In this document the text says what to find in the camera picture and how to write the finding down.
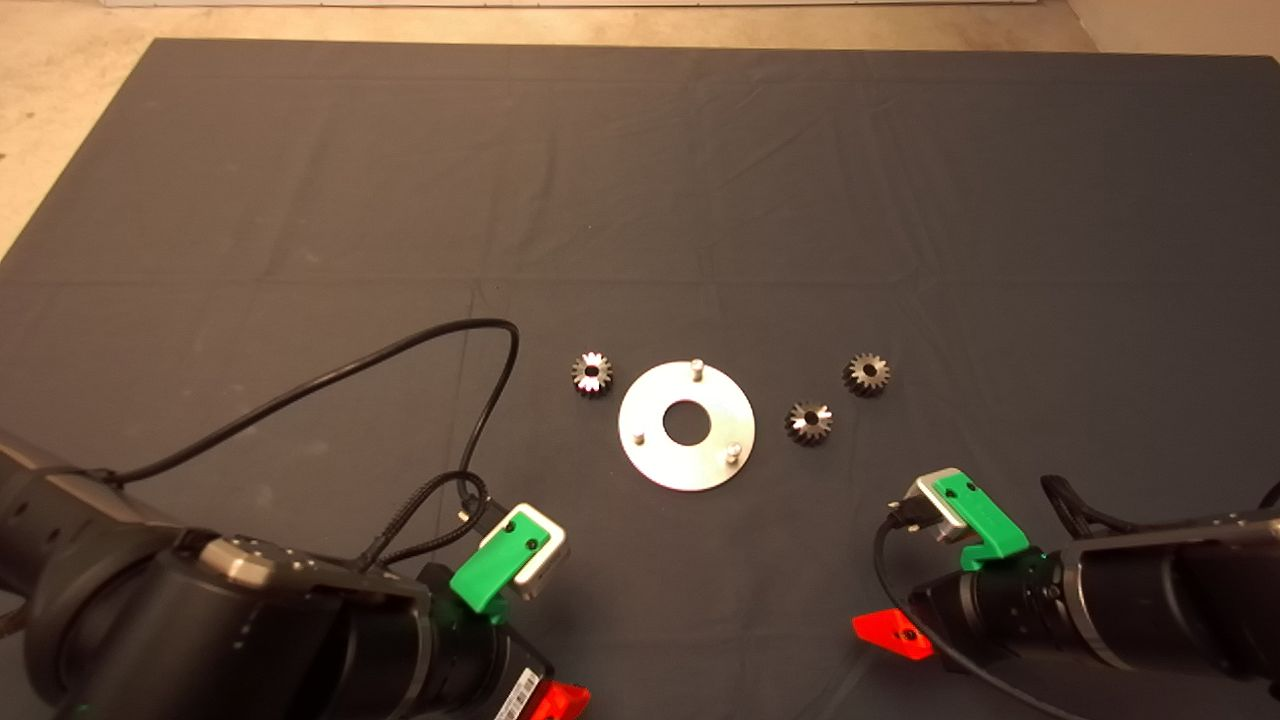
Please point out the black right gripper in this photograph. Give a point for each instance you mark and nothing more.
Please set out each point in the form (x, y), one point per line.
(1000, 610)

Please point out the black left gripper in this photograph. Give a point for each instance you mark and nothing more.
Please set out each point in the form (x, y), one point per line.
(480, 670)

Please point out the steel planetary gear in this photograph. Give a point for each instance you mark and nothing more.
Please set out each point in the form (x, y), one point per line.
(603, 384)
(880, 384)
(822, 431)

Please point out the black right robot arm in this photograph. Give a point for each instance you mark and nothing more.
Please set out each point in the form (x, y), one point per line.
(1180, 590)

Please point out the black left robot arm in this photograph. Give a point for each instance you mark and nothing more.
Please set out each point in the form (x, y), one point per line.
(200, 640)

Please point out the round metal carrier plate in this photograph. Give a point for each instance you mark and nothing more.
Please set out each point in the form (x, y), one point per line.
(650, 400)

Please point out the dark grey table cloth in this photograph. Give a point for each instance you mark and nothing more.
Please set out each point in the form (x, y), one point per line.
(700, 200)

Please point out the left silver camera box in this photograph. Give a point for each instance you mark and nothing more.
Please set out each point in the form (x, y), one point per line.
(550, 565)

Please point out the silver camera box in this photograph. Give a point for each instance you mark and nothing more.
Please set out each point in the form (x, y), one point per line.
(928, 497)
(550, 565)

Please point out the right silver camera box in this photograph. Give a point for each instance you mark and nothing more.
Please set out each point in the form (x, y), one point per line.
(928, 497)

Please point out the left green camera mount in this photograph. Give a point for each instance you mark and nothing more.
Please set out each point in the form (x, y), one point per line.
(490, 575)

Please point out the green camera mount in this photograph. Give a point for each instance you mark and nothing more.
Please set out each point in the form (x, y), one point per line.
(985, 520)
(490, 575)

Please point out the right green camera mount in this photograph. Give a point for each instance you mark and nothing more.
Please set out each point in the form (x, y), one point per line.
(985, 520)

